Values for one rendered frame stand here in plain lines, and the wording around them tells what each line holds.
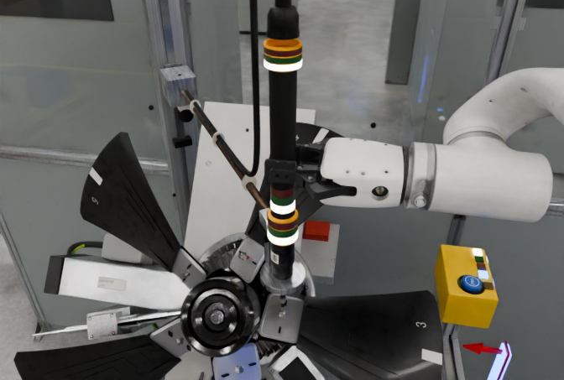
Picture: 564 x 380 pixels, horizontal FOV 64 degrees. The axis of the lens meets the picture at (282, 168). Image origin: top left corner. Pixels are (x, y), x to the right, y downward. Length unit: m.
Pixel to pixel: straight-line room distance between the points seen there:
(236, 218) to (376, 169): 0.53
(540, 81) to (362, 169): 0.21
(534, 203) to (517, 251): 1.06
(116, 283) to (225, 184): 0.30
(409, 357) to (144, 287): 0.51
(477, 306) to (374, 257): 0.63
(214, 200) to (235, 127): 0.17
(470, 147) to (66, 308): 2.02
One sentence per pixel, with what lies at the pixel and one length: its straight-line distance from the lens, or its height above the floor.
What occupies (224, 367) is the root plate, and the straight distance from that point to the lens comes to 0.81.
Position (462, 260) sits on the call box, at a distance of 1.12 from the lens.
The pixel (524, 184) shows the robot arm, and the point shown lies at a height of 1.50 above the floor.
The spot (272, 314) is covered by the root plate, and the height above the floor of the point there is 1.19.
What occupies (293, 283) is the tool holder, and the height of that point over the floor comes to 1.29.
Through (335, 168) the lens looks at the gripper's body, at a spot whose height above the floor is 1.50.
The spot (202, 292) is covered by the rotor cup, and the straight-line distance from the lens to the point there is 0.75.
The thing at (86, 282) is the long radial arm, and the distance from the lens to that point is 1.02.
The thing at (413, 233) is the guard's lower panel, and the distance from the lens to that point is 1.55.
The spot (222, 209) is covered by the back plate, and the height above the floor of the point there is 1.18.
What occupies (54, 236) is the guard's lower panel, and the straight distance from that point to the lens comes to 2.04.
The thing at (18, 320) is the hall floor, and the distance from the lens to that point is 2.65.
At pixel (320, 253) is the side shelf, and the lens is 1.38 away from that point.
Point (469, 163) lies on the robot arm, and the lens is 0.57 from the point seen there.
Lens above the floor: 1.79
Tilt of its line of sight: 32 degrees down
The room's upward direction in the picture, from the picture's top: straight up
